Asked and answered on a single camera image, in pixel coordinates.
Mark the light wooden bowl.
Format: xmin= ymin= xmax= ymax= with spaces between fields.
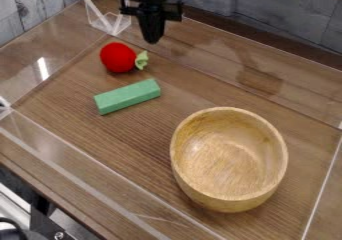
xmin=170 ymin=107 xmax=289 ymax=213

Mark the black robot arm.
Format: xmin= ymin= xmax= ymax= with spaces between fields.
xmin=120 ymin=0 xmax=183 ymax=44

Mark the black bracket bottom left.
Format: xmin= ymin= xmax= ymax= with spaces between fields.
xmin=29 ymin=207 xmax=76 ymax=240

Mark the green rectangular block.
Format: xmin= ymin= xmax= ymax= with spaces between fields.
xmin=94 ymin=79 xmax=162 ymax=115

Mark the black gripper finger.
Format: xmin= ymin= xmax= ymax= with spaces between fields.
xmin=156 ymin=15 xmax=166 ymax=42
xmin=138 ymin=14 xmax=159 ymax=44

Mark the red plush fruit green stem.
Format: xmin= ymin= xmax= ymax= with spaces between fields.
xmin=100 ymin=42 xmax=150 ymax=73

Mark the clear acrylic tray enclosure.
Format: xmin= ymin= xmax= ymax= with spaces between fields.
xmin=0 ymin=3 xmax=342 ymax=240

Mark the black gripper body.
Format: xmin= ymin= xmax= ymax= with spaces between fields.
xmin=119 ymin=0 xmax=184 ymax=21

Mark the black cable bottom left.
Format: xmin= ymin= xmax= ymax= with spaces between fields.
xmin=0 ymin=216 xmax=28 ymax=240

